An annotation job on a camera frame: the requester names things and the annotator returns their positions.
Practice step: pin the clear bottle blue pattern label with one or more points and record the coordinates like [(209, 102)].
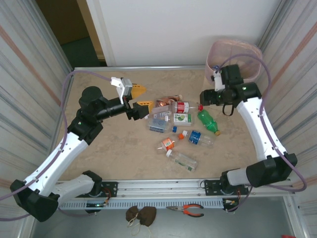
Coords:
[(158, 125)]

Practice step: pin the copper brown label bottle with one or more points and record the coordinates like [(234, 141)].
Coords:
[(166, 102)]

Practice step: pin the green bottle yellow cap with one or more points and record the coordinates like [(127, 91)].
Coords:
[(208, 121)]

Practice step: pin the lime picture label bottle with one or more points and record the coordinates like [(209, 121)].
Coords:
[(182, 118)]

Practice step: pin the orange label bottle orange cap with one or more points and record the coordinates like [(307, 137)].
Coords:
[(167, 143)]

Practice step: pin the blue label bottle white cap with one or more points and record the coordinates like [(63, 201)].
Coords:
[(196, 137)]

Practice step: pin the clear bottle green leaf label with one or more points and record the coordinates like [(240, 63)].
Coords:
[(183, 161)]

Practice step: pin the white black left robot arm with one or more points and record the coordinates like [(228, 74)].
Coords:
[(57, 158)]

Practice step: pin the pink beige plastic bin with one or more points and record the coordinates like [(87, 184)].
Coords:
[(235, 59)]

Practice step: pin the clear bottle red label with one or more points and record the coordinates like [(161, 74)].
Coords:
[(182, 107)]

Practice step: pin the brown wooden door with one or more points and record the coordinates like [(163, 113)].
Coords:
[(62, 19)]

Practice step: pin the brown cloth pouch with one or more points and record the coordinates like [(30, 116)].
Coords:
[(148, 215), (132, 213)]

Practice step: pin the small circuit board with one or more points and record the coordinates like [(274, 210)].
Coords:
[(230, 202), (95, 205)]

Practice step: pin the red object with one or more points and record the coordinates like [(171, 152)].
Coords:
[(287, 236)]

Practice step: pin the aluminium table edge rail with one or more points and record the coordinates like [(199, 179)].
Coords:
[(138, 67)]

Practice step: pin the aluminium table side rail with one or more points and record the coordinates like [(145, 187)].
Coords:
[(69, 85)]

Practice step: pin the white door frame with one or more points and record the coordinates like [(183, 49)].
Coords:
[(101, 29)]

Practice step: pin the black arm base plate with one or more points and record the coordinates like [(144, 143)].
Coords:
[(111, 187), (210, 187)]

